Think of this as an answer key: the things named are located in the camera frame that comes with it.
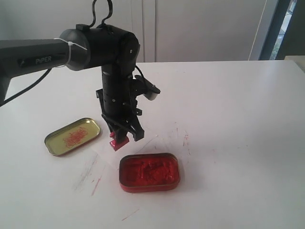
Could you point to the white zip tie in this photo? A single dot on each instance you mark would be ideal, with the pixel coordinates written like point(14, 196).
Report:
point(70, 46)

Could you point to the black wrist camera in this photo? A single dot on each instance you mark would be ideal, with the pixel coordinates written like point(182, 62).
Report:
point(141, 86)

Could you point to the beige side table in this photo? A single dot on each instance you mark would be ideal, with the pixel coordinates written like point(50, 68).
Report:
point(298, 59)

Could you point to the red ink tin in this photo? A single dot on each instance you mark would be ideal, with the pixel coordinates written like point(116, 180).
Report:
point(149, 172)

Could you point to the white paper sheet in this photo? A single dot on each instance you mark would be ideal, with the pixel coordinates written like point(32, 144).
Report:
point(102, 146)

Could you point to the white cabinet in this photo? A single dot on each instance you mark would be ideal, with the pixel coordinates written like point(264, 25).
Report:
point(168, 30)

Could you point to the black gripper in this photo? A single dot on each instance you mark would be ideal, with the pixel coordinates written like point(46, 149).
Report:
point(119, 110)

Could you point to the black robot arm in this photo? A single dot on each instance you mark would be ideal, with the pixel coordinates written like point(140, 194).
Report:
point(113, 49)

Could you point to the red stamp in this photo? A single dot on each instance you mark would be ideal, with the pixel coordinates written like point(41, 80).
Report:
point(117, 144)

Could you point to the gold tin lid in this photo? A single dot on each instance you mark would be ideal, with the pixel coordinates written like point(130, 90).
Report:
point(72, 136)

